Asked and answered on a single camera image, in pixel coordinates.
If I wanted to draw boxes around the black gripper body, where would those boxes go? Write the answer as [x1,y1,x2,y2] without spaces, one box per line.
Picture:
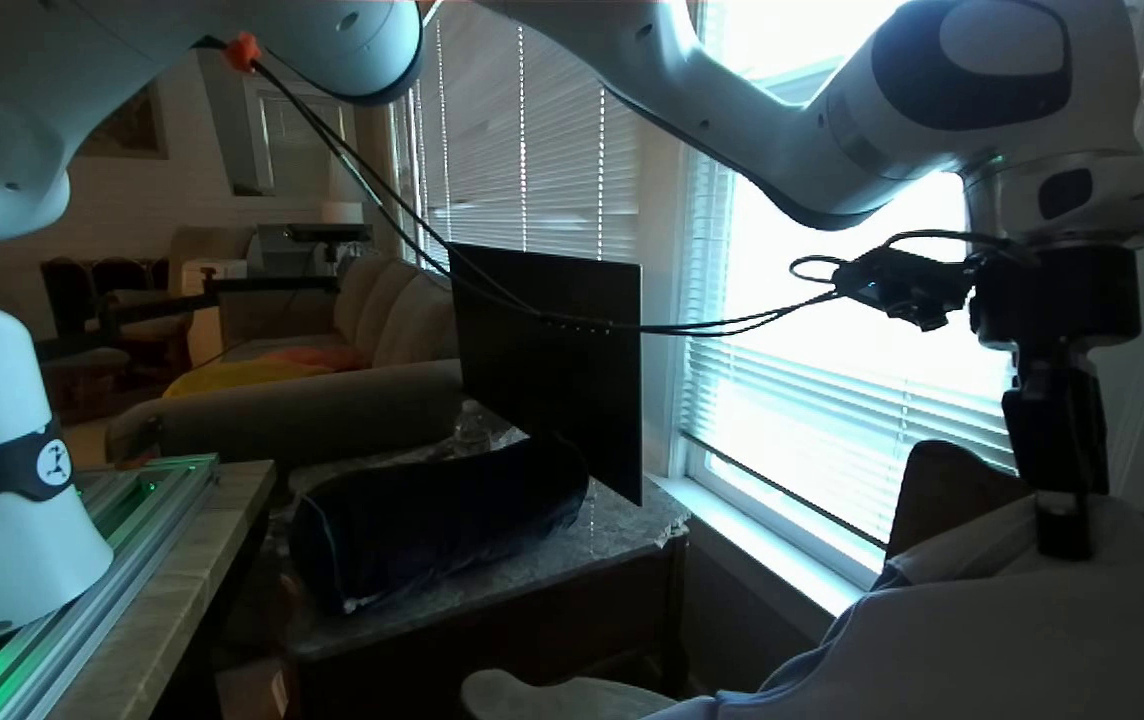
[967,242,1144,356]

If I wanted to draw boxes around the white blue navy hoodie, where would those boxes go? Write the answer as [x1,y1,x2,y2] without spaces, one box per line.
[455,490,1144,720]

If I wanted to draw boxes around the dark wooden dining chair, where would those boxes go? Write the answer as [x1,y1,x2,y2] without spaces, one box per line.
[37,253,223,374]

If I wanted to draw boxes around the bright window with blinds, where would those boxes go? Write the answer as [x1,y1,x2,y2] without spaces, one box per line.
[676,0,1047,617]

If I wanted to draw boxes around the black flat panel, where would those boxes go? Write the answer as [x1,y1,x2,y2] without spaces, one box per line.
[449,241,645,506]

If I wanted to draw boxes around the shaded window with blinds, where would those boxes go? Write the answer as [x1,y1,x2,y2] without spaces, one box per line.
[387,0,684,484]

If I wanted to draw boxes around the beige sofa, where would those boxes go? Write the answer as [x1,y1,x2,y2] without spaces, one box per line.
[103,253,468,471]

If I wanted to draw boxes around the yellow orange blanket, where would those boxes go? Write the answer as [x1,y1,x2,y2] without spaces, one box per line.
[162,335,368,399]

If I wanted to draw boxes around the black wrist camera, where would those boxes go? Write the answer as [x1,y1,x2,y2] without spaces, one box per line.
[830,242,978,335]

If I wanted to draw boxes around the thin black cable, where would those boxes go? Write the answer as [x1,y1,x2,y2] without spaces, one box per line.
[249,52,1002,335]
[249,57,866,344]

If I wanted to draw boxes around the tall framed wall mirror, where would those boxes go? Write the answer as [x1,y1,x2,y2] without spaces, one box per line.
[195,52,278,201]

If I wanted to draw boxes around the orange ball cable clip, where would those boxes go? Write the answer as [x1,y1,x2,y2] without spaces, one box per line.
[223,27,267,72]

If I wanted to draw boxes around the small framed wall picture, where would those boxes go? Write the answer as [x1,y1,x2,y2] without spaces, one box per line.
[76,75,173,164]

